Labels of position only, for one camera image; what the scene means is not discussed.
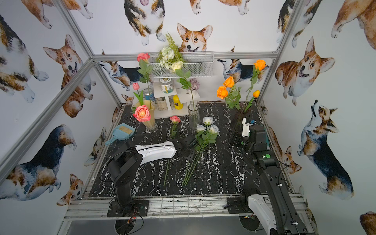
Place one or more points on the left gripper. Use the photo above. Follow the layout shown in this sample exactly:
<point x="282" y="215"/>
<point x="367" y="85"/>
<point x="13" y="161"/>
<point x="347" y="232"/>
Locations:
<point x="190" y="144"/>

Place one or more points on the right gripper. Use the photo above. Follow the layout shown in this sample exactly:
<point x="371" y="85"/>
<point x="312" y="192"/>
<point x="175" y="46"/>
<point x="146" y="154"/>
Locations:
<point x="242" y="143"/>

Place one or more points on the white rose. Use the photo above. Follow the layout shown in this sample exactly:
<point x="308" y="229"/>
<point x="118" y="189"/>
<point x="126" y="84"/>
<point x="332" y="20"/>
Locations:
<point x="200" y="129"/>
<point x="209" y="137"/>
<point x="208" y="121"/>

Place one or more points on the pink rose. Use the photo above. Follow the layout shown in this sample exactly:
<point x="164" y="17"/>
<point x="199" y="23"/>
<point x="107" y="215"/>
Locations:
<point x="142" y="114"/>
<point x="145" y="69"/>
<point x="175" y="121"/>

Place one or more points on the orange tulip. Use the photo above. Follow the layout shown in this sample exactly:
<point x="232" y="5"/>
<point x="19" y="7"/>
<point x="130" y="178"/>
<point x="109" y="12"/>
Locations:
<point x="255" y="95"/>

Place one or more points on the orange rose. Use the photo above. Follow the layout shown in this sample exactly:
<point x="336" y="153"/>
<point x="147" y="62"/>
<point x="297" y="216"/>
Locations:
<point x="258" y="72"/>
<point x="222" y="92"/>
<point x="229" y="83"/>

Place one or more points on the cream rose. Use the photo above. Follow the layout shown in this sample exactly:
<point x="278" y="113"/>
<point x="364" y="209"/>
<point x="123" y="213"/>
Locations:
<point x="184" y="79"/>

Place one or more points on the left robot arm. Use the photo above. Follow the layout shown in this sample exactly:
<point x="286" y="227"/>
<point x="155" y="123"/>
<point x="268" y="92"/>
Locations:
<point x="125" y="163"/>

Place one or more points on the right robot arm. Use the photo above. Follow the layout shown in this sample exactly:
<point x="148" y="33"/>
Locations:
<point x="281" y="218"/>

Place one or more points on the purple glass vase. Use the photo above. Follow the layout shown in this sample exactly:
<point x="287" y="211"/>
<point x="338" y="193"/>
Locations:
<point x="237" y="126"/>

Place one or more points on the clear glass cylinder vase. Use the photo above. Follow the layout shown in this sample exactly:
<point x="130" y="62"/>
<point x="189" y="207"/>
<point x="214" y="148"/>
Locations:
<point x="194" y="115"/>

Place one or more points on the yellow fluted vase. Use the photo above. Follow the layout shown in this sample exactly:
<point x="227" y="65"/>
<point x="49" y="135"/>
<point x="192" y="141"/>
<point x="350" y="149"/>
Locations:
<point x="150" y="125"/>

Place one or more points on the yellow bottle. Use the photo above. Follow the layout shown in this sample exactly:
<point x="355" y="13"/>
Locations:
<point x="177" y="104"/>

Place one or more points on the white wooden shelf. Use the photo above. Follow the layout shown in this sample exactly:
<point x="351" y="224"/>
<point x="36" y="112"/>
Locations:
<point x="184" y="96"/>

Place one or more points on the blue tin can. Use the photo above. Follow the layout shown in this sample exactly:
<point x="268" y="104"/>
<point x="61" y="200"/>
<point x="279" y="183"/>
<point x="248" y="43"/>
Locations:
<point x="148" y="94"/>

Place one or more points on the small pink potted flower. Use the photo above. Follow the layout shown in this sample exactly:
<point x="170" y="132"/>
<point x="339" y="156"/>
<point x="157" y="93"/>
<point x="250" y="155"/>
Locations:
<point x="195" y="84"/>

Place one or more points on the teal dustpan with brush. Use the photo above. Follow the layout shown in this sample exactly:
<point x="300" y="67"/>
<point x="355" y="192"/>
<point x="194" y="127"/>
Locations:
<point x="121" y="132"/>

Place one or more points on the white lidded jar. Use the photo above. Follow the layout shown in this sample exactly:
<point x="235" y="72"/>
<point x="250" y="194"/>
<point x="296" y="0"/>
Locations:
<point x="167" y="85"/>

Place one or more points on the white green artificial bouquet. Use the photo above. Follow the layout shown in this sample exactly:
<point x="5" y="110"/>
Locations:
<point x="170" y="57"/>

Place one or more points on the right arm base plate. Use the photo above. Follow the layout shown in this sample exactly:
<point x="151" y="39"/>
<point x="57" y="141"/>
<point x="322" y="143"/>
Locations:
<point x="237" y="205"/>

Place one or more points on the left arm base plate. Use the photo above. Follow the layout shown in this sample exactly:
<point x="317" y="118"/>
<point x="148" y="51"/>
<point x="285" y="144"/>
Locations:
<point x="136" y="207"/>

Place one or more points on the white wire basket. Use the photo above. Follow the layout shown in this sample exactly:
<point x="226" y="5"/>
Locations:
<point x="199" y="63"/>

